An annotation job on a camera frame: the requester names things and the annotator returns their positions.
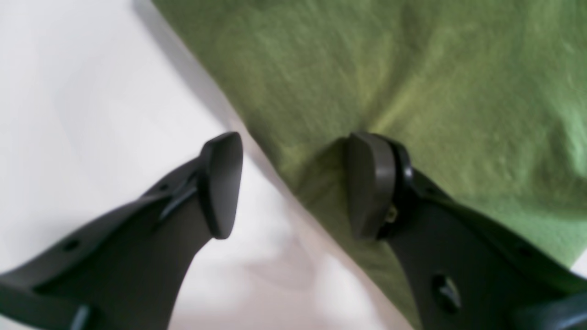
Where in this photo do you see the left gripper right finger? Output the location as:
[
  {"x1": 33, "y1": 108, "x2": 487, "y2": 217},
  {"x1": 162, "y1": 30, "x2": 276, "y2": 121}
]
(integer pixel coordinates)
[{"x1": 346, "y1": 132, "x2": 587, "y2": 330}]

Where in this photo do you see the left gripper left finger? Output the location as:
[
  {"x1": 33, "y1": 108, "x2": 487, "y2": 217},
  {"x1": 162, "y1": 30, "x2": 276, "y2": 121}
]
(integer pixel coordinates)
[{"x1": 0, "y1": 132, "x2": 244, "y2": 330}]

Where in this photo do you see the olive green T-shirt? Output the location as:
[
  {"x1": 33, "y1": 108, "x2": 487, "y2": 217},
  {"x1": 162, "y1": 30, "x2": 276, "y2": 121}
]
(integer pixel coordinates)
[{"x1": 154, "y1": 0, "x2": 587, "y2": 330}]

